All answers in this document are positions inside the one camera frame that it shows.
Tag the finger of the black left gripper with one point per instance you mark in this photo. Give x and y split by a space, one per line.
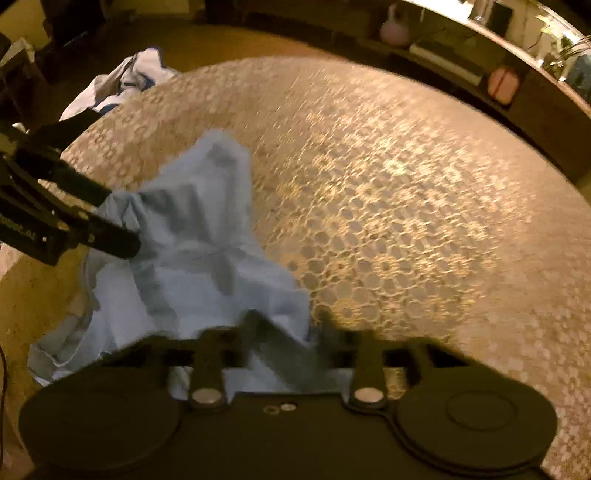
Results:
95 232
44 163

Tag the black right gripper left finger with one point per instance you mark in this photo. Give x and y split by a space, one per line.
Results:
222 366

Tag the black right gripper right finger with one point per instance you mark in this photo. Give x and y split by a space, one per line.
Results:
358 352

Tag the light blue t-shirt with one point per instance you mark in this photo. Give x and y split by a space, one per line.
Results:
199 267

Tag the white and blue jersey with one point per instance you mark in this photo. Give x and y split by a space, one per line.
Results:
133 76

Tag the floral lace tablecloth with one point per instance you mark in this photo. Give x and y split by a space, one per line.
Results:
398 209

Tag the pink box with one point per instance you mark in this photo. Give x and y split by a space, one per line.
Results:
503 84

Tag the long wooden sideboard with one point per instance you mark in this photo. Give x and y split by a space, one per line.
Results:
547 111

